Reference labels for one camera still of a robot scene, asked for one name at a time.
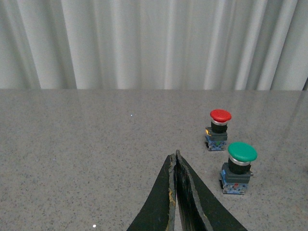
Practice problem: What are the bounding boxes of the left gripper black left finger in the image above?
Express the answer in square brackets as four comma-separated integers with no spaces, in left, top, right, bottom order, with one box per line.
[128,154,176,231]

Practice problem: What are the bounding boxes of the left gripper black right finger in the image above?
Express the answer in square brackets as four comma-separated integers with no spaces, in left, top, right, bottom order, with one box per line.
[176,150,246,231]

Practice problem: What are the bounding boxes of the green mushroom push button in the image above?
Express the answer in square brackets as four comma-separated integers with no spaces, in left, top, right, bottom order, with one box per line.
[219,142,257,195]

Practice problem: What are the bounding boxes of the red mushroom push button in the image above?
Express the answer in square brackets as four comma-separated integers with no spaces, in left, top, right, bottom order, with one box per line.
[205,109,232,151]

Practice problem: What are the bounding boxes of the white pleated curtain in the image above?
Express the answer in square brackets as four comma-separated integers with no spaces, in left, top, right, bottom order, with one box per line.
[0,0,308,90]

